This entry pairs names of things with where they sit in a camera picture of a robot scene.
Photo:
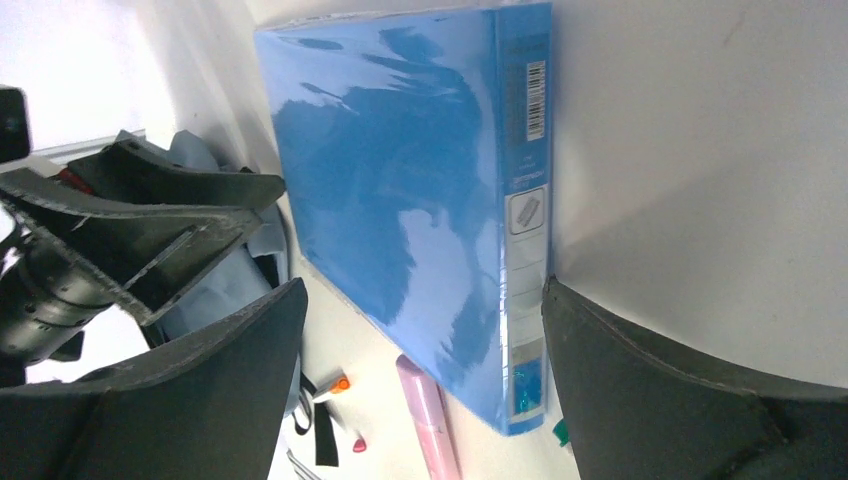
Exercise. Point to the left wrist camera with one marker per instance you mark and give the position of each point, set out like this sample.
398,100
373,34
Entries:
14,128

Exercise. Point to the pink-capped white marker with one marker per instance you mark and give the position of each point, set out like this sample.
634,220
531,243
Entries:
359,445

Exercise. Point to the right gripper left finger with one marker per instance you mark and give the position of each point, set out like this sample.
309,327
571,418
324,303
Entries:
208,405

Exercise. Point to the orange-capped white marker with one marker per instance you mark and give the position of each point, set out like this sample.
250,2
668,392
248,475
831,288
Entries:
326,391

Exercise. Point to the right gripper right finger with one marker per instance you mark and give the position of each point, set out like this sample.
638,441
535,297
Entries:
639,405

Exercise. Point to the blue-grey backpack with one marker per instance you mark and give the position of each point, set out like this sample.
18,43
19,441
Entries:
241,278

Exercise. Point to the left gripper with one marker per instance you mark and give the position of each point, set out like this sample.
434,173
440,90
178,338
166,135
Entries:
148,230

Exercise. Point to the pink highlighter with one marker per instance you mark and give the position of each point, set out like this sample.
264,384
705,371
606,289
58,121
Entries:
426,406

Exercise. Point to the green-capped white marker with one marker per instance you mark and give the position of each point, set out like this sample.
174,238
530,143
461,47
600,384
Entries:
561,433

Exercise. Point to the blue binder folder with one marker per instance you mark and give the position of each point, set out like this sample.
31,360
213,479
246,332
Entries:
416,149

